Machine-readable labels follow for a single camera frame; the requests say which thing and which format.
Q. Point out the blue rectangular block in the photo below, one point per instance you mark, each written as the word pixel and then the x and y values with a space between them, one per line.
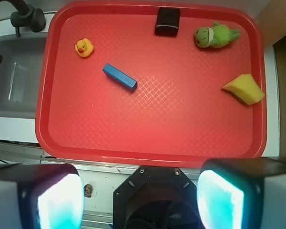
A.
pixel 120 77

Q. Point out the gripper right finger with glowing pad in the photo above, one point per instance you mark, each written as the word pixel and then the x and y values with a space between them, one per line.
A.
pixel 243 193

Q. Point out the black faucet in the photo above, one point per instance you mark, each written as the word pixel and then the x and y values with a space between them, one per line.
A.
pixel 26 16

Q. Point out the dark brown block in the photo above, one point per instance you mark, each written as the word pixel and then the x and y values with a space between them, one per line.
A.
pixel 167 23

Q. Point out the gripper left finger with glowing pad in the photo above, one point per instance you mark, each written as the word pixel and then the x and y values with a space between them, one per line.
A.
pixel 48 196

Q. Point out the red plastic tray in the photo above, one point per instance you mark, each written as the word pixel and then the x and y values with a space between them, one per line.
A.
pixel 177 117

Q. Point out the yellow rubber duck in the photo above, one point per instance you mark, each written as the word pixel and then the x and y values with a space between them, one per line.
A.
pixel 84 47

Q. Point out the green plush toy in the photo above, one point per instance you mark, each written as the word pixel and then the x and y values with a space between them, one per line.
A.
pixel 217 36

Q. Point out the yellow sponge wedge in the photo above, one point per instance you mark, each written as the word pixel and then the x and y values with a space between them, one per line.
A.
pixel 245 89

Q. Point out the grey sink basin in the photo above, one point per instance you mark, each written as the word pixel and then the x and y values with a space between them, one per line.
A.
pixel 20 72

